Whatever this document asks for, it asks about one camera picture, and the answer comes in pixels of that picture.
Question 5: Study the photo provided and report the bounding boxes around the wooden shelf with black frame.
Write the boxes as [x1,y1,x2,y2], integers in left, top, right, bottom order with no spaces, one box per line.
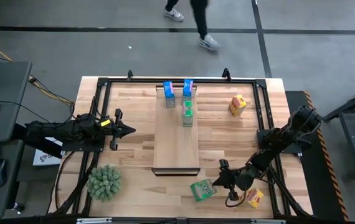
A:
[151,84,202,177]

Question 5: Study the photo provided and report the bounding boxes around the black metal table frame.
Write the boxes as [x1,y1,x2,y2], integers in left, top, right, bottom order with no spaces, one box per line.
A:
[51,68,314,218]

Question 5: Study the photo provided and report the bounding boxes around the black mat with hazard stripe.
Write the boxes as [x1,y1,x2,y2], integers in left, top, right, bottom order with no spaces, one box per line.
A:
[285,90,349,222]

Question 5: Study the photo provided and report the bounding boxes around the yellow Corn Pops cereal box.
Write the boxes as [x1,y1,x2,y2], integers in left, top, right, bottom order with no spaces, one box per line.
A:
[229,94,248,117]
[242,187,265,209]

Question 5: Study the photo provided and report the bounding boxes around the white printed paper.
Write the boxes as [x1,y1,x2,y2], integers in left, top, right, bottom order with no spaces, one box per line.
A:
[32,136,64,167]

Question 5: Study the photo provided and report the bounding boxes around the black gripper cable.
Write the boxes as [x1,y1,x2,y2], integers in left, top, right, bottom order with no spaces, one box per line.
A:
[225,186,247,208]

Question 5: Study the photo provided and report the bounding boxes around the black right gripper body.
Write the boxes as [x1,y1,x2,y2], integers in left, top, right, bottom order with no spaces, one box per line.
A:
[219,159,256,202]

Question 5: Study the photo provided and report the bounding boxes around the blue Rice Krispies cereal box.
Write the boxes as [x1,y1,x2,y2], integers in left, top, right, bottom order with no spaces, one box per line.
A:
[163,81,176,109]
[182,78,194,105]

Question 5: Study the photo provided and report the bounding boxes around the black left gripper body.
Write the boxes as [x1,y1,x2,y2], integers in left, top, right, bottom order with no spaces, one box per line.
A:
[100,108,124,151]

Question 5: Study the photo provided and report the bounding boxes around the person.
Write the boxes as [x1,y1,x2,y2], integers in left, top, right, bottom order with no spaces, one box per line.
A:
[164,0,222,52]

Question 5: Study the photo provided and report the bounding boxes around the green Apple Jacks cereal box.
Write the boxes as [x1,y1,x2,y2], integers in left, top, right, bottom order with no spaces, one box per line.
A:
[189,179,218,202]
[182,100,194,128]

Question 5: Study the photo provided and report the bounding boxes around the silver metal bracket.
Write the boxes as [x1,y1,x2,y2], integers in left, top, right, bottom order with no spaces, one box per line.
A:
[77,218,113,224]
[251,219,286,224]

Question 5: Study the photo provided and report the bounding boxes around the yellow cable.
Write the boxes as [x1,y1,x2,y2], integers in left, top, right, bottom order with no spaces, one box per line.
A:
[0,35,76,106]

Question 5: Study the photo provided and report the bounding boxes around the green artificial plant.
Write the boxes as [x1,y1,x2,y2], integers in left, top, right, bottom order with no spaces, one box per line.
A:
[86,164,123,202]

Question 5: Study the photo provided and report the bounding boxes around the black metal stand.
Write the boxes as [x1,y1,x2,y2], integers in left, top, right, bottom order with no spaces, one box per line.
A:
[322,81,355,172]

